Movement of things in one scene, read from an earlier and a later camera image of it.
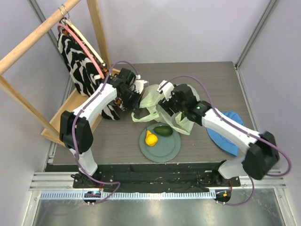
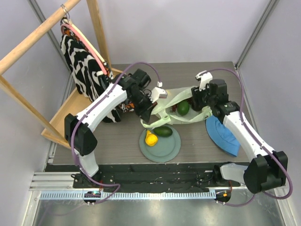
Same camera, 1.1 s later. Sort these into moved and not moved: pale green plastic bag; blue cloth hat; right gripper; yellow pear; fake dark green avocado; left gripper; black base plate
Moved: right gripper; left gripper; pale green plastic bag
Not moved: fake dark green avocado; yellow pear; blue cloth hat; black base plate
